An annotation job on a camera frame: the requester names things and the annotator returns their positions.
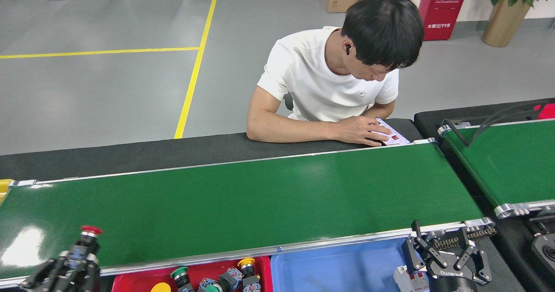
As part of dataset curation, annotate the white circuit breaker red lever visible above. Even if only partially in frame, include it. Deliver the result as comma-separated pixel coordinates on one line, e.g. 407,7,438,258
392,265,431,292

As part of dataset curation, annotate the green side belt conveyor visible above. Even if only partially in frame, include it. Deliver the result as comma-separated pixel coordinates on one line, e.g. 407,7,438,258
437,110,555,219

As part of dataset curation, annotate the blue plastic bin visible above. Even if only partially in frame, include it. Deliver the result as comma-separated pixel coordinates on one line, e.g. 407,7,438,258
270,236,430,292

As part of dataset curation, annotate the red fire extinguisher box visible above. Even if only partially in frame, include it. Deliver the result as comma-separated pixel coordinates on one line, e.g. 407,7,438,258
418,0,472,41

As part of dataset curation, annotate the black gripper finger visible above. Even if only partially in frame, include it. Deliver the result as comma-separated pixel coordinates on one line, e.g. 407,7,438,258
80,252,103,292
20,249,72,292

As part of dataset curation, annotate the potted plant brass pot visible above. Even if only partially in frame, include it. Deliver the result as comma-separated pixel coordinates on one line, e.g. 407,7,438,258
479,0,555,48

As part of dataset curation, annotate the conveyor drive chain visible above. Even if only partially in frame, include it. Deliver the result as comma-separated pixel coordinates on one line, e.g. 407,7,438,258
431,227,497,250

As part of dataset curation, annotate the red plastic bin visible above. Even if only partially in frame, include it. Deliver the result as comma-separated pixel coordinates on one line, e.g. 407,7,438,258
111,256,274,292

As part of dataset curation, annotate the person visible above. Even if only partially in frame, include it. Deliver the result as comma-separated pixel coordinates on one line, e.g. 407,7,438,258
246,0,424,147

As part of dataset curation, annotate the person's right hand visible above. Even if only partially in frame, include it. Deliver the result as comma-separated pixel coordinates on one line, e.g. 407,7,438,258
334,115,393,147

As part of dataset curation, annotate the yellow plastic bin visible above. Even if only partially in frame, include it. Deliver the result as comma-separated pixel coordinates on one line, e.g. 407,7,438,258
0,178,14,203

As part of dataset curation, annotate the thick black cable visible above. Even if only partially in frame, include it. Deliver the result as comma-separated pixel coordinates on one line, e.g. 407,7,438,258
446,99,555,148

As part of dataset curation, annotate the smartphone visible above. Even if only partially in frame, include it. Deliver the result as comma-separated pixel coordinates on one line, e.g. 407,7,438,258
374,118,411,146

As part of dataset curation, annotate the red push button switch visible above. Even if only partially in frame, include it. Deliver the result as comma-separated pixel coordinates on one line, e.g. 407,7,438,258
65,225,104,271

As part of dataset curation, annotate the red plastic container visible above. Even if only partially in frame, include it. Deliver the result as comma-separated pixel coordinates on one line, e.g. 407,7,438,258
533,103,555,120

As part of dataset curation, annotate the yellow push button red collar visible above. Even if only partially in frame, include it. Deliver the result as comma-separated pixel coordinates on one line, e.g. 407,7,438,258
237,258,262,292

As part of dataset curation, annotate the green push button switch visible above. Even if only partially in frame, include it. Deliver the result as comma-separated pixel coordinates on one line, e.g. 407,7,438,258
170,266,195,292
205,267,243,292

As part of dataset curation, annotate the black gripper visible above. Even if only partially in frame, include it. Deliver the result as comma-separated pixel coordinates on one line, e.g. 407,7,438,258
401,220,493,292

